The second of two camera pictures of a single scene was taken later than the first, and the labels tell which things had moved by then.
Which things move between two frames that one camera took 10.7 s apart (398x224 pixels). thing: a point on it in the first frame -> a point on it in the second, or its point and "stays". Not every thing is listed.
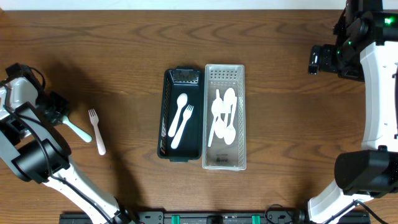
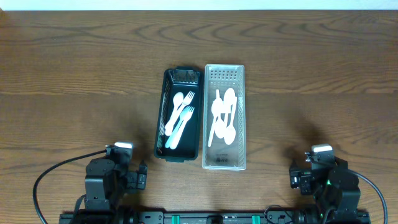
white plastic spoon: (229, 135) stays
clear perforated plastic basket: (219, 155) stays
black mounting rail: (217, 218) stays
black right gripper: (325, 58) -> (300, 179)
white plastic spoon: (217, 108) stays
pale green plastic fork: (78, 130) -> (169, 140)
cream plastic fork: (186, 114) stays
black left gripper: (56, 110) -> (137, 179)
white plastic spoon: (220, 127) stays
